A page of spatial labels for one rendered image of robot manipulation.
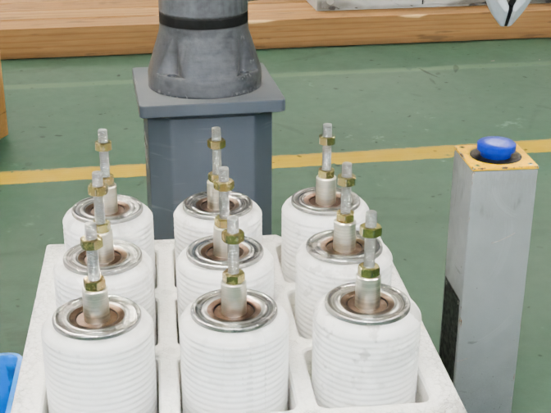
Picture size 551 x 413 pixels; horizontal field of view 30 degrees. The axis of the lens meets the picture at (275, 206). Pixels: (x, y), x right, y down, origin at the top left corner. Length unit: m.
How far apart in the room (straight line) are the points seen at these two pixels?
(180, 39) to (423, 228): 0.58
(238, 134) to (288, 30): 1.46
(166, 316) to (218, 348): 0.19
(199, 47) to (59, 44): 1.44
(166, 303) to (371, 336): 0.27
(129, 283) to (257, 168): 0.43
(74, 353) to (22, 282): 0.68
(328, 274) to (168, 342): 0.17
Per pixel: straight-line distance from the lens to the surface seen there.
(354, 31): 2.82
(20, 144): 2.10
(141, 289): 0.99
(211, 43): 1.31
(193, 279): 0.98
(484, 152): 1.09
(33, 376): 0.97
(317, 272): 0.99
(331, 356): 0.90
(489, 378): 1.18
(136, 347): 0.88
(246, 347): 0.87
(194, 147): 1.33
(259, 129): 1.34
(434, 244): 1.64
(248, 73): 1.35
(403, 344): 0.90
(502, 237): 1.10
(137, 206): 1.11
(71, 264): 0.99
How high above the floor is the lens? 0.69
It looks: 23 degrees down
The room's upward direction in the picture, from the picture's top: straight up
